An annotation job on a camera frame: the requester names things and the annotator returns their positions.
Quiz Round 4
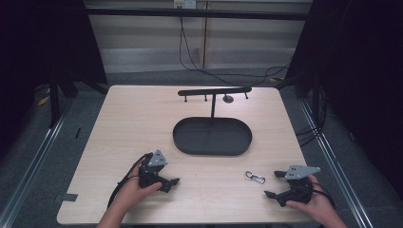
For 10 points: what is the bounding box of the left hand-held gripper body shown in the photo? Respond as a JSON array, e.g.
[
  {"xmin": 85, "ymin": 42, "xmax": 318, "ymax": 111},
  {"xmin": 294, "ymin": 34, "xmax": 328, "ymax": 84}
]
[{"xmin": 138, "ymin": 148, "xmax": 169, "ymax": 189}]

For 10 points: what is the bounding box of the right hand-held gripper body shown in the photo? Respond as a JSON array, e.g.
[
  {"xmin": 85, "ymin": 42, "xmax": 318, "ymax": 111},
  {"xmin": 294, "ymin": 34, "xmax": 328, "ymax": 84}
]
[{"xmin": 277, "ymin": 164, "xmax": 321, "ymax": 208}]

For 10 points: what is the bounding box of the silver carabiner keychain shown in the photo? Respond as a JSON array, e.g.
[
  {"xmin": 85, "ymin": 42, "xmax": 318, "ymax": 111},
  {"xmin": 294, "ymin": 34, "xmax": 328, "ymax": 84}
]
[{"xmin": 244, "ymin": 170, "xmax": 267, "ymax": 185}]

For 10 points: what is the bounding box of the black hook rack with tray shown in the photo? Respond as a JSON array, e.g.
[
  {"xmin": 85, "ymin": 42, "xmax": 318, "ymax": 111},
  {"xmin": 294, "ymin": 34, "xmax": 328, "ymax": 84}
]
[{"xmin": 172, "ymin": 86, "xmax": 254, "ymax": 157}]

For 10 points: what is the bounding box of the person's right hand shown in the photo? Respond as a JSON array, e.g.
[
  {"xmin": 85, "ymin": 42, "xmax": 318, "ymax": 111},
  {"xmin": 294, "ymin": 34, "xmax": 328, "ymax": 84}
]
[{"xmin": 285, "ymin": 175, "xmax": 337, "ymax": 223}]

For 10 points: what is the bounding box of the person's left hand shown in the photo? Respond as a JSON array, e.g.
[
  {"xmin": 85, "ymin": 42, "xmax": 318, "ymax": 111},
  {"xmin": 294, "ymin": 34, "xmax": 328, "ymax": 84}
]
[{"xmin": 110, "ymin": 165, "xmax": 163, "ymax": 216}]

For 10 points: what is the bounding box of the grey tape strip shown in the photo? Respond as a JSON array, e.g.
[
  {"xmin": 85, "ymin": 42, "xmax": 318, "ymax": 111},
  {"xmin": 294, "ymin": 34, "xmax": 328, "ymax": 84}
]
[{"xmin": 52, "ymin": 193, "xmax": 79, "ymax": 204}]

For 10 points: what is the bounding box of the black curtain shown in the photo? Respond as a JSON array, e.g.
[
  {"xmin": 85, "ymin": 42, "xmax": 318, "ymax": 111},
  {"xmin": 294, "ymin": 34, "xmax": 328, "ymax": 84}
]
[
  {"xmin": 284, "ymin": 0, "xmax": 403, "ymax": 201},
  {"xmin": 0, "ymin": 0, "xmax": 109, "ymax": 161}
]

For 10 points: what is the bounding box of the yellow object on floor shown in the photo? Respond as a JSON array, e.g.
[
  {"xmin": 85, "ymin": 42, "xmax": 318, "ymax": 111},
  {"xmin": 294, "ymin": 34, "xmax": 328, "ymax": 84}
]
[{"xmin": 35, "ymin": 94, "xmax": 51, "ymax": 107}]

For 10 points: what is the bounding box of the right hand-held gripper cable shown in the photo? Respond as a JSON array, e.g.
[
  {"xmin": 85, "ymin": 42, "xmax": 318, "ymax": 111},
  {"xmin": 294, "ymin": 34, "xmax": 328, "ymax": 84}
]
[{"xmin": 312, "ymin": 181, "xmax": 336, "ymax": 209}]

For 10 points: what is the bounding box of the hand-held gripper cable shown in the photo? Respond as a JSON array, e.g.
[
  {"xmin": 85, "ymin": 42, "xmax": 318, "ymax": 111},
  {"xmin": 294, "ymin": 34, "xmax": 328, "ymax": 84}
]
[
  {"xmin": 106, "ymin": 152, "xmax": 154, "ymax": 209},
  {"xmin": 312, "ymin": 181, "xmax": 336, "ymax": 209}
]

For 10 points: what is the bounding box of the left hand-held gripper cable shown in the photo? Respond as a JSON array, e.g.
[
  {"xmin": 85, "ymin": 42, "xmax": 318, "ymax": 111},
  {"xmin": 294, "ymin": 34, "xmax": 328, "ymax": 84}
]
[{"xmin": 106, "ymin": 152, "xmax": 154, "ymax": 209}]

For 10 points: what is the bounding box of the metal floor rail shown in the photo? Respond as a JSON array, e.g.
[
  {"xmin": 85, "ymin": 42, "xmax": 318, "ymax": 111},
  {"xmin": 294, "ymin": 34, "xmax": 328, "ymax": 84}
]
[
  {"xmin": 0, "ymin": 101, "xmax": 76, "ymax": 228},
  {"xmin": 298, "ymin": 100, "xmax": 370, "ymax": 228}
]

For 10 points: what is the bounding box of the bundle of black cables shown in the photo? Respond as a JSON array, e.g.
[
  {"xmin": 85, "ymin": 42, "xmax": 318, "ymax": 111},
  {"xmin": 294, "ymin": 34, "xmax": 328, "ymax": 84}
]
[{"xmin": 296, "ymin": 85, "xmax": 329, "ymax": 147}]

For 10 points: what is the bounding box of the long black floor cable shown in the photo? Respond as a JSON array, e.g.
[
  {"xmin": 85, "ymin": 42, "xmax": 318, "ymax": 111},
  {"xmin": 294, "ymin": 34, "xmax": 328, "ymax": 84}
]
[{"xmin": 178, "ymin": 8, "xmax": 293, "ymax": 88}]

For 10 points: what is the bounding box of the black horizontal frame bar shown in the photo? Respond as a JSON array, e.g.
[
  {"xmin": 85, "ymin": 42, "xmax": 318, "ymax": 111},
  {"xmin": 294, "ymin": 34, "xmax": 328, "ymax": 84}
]
[{"xmin": 85, "ymin": 7, "xmax": 314, "ymax": 22}]

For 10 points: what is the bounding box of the white wall socket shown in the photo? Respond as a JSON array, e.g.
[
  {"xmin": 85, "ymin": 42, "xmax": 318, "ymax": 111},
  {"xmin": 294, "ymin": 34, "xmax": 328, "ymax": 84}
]
[{"xmin": 173, "ymin": 0, "xmax": 198, "ymax": 10}]

